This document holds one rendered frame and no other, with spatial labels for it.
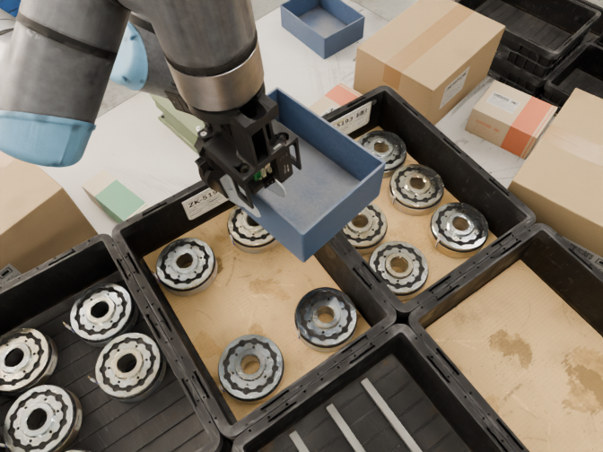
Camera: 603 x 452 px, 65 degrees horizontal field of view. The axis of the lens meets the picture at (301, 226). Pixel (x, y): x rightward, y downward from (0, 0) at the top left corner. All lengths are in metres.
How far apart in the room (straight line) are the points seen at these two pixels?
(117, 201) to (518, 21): 1.55
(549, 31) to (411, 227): 1.27
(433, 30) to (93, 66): 0.98
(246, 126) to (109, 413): 0.57
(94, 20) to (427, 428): 0.68
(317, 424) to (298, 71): 0.95
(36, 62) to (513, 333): 0.76
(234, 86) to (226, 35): 0.05
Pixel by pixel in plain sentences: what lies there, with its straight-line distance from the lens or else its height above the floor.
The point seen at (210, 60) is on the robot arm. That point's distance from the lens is 0.37.
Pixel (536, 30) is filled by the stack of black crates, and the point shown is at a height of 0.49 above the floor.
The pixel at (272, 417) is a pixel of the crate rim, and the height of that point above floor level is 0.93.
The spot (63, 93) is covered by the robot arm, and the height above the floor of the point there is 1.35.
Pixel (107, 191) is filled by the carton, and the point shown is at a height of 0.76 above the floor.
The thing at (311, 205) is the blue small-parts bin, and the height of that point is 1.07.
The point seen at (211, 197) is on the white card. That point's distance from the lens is 0.89.
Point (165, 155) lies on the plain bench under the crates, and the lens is 1.24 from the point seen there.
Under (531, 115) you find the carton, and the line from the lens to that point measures 1.27.
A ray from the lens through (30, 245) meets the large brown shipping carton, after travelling 1.03.
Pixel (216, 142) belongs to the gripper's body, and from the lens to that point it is 0.48.
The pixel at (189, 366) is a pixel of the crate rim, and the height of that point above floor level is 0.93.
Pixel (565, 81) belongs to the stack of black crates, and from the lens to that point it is 2.05.
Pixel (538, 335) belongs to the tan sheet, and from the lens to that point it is 0.90.
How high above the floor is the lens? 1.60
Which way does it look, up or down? 58 degrees down
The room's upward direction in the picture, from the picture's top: 3 degrees counter-clockwise
